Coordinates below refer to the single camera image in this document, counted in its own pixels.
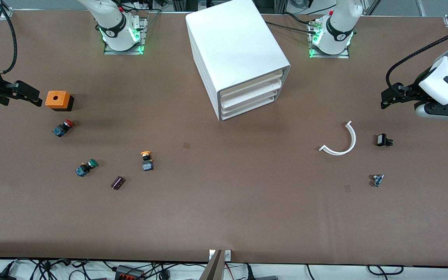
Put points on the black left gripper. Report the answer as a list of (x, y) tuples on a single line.
[(413, 90)]

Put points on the yellow push button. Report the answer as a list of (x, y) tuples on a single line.
[(147, 165)]

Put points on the white plastic drawer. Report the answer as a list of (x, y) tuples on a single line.
[(251, 85), (251, 106), (251, 99), (251, 92)]

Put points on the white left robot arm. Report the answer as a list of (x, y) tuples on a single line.
[(336, 31)]

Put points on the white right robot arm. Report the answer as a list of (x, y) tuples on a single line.
[(115, 23)]

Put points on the red push button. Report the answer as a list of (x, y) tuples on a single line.
[(62, 128)]

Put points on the green push button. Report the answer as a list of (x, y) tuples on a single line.
[(86, 168)]

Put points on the white drawer cabinet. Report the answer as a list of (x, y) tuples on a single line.
[(231, 39)]

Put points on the white curved plastic strip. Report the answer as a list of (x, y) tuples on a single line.
[(353, 137)]

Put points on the small blue electronic component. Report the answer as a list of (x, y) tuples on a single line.
[(377, 180)]

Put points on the dark brown capacitor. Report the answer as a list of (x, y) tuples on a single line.
[(118, 183)]

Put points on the black orange power strip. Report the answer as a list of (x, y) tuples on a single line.
[(128, 274)]

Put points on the orange button enclosure box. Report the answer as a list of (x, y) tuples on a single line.
[(56, 99)]

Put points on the small black switch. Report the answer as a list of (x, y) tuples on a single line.
[(382, 140)]

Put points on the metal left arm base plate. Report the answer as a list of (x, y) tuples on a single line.
[(342, 56)]

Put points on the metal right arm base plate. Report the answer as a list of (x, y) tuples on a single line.
[(111, 51)]

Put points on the white metal bracket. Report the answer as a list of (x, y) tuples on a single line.
[(228, 255)]

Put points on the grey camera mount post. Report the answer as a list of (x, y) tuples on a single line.
[(212, 270)]

